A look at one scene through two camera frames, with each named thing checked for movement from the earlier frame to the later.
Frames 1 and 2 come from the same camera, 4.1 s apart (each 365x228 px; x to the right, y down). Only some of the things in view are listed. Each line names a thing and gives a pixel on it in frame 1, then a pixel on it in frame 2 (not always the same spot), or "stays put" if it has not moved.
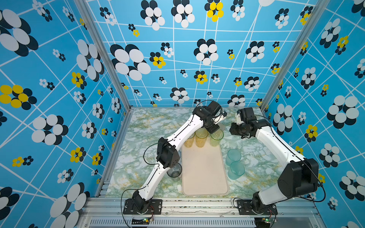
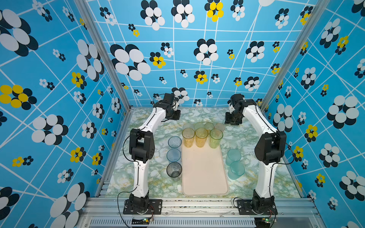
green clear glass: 216,137 stays put
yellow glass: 201,136 stays put
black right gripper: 232,130 to 228,121
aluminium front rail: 201,213 stays put
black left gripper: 215,128 to 177,116
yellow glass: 189,142 stays put
